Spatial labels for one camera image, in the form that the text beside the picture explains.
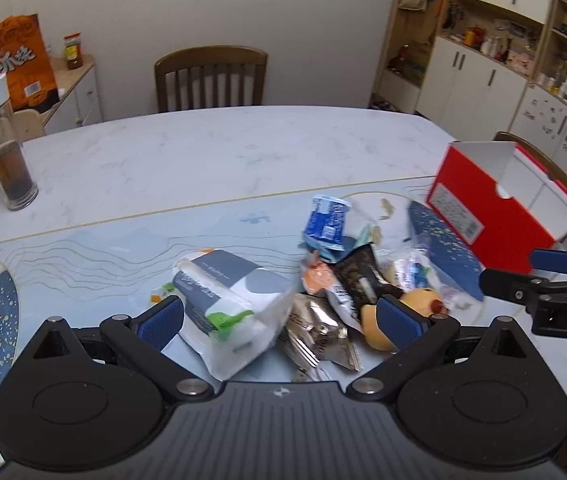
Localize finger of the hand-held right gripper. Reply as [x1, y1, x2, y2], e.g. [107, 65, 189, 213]
[529, 248, 567, 282]
[479, 268, 553, 307]

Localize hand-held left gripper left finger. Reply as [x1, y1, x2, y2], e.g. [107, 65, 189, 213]
[28, 294, 215, 407]

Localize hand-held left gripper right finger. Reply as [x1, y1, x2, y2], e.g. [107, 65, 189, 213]
[346, 294, 531, 402]

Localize yellow plush toy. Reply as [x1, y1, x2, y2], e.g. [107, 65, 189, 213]
[361, 287, 447, 352]

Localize clear plastic packet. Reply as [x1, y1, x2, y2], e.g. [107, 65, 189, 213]
[378, 245, 469, 311]

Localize black snack packet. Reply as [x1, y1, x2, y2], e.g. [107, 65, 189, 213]
[333, 247, 404, 301]

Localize white grey tissue pack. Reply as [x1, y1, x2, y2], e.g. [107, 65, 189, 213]
[171, 249, 294, 381]

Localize gold foil snack packet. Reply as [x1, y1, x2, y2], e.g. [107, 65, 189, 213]
[278, 292, 364, 372]

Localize red cardboard box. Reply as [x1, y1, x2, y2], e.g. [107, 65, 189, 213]
[424, 141, 567, 275]

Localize chicken breast silver packet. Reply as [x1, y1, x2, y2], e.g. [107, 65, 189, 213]
[299, 255, 364, 333]

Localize blue snack packet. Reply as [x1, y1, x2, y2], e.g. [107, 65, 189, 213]
[299, 195, 353, 253]

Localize white marble desktop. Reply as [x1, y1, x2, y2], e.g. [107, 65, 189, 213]
[0, 105, 567, 480]

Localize dark wooden chair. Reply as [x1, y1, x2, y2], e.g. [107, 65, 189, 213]
[493, 131, 567, 211]
[154, 46, 269, 114]

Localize glass tea bottle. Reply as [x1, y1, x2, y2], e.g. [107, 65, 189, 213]
[0, 79, 39, 212]

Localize white side cabinet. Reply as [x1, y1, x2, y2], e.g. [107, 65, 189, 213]
[14, 55, 103, 136]

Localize red sauce jar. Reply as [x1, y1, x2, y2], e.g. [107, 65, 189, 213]
[64, 31, 85, 70]

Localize orange snack bag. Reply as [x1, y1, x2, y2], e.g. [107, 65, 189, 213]
[0, 13, 60, 111]

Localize white wooden wall cabinet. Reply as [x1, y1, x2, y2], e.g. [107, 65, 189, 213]
[368, 0, 567, 196]

